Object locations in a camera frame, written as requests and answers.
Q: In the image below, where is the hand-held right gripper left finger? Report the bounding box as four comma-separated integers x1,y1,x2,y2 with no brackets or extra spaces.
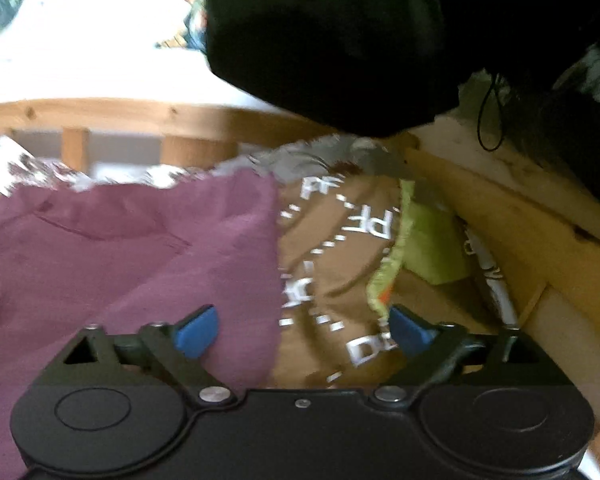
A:
60,304,233,408

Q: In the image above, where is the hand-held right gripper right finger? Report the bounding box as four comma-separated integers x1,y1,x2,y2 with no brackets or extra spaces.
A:
372,304,543,408

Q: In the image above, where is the purple garment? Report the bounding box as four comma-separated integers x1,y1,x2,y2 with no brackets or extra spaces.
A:
0,170,283,480

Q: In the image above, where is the green cloth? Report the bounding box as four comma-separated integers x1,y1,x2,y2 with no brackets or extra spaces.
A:
367,180,473,322

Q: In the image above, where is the white printed cloth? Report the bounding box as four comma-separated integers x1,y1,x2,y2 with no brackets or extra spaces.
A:
462,225,522,332

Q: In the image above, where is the brown printed blanket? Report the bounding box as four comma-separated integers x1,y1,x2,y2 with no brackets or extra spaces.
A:
270,160,511,392

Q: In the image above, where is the grey cloth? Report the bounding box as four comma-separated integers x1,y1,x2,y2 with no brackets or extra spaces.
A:
215,134,441,211

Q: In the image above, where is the white floral cloth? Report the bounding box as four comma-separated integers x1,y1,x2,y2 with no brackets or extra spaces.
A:
0,132,261,202

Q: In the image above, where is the colourful printed cloth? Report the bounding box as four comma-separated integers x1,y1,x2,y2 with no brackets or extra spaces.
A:
154,0,222,55

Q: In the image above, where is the white mattress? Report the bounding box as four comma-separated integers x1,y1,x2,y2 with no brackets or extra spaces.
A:
0,0,281,111

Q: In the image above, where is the wooden bed frame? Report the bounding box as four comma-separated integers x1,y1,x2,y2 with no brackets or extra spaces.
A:
0,97,600,480

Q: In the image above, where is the black cord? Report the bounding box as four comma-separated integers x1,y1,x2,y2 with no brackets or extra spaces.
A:
477,72,507,152

